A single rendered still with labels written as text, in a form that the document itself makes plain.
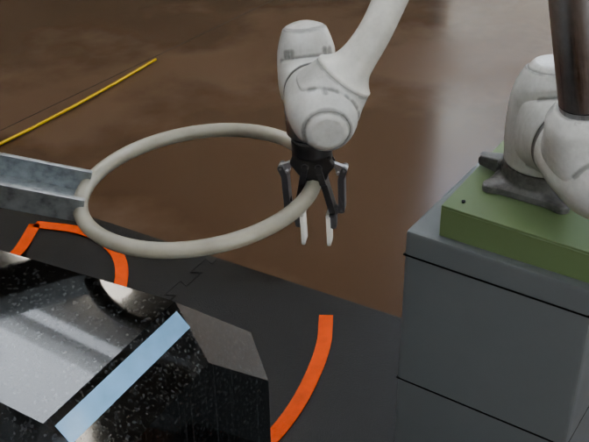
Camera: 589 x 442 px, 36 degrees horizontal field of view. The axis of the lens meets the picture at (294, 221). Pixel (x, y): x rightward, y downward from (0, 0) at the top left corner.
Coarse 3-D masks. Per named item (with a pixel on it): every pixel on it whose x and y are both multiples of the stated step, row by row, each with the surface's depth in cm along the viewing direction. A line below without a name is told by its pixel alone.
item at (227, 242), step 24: (144, 144) 193; (168, 144) 196; (288, 144) 187; (96, 168) 185; (312, 192) 168; (288, 216) 163; (96, 240) 164; (120, 240) 161; (144, 240) 160; (192, 240) 158; (216, 240) 157; (240, 240) 158
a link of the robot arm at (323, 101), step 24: (384, 0) 142; (408, 0) 145; (360, 24) 143; (384, 24) 142; (360, 48) 142; (384, 48) 144; (312, 72) 144; (336, 72) 142; (360, 72) 143; (288, 96) 147; (312, 96) 141; (336, 96) 140; (360, 96) 144; (288, 120) 147; (312, 120) 140; (336, 120) 139; (312, 144) 143; (336, 144) 142
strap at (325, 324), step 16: (32, 224) 341; (48, 224) 341; (64, 224) 341; (112, 256) 322; (128, 272) 313; (320, 320) 289; (320, 336) 282; (320, 352) 276; (320, 368) 269; (304, 384) 264; (304, 400) 258; (288, 416) 253; (272, 432) 248
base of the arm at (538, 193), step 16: (480, 160) 193; (496, 160) 190; (496, 176) 187; (512, 176) 183; (528, 176) 180; (496, 192) 185; (512, 192) 183; (528, 192) 182; (544, 192) 181; (560, 208) 178
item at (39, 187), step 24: (0, 168) 179; (24, 168) 179; (48, 168) 180; (72, 168) 180; (0, 192) 169; (24, 192) 170; (48, 192) 171; (72, 192) 181; (48, 216) 173; (72, 216) 173
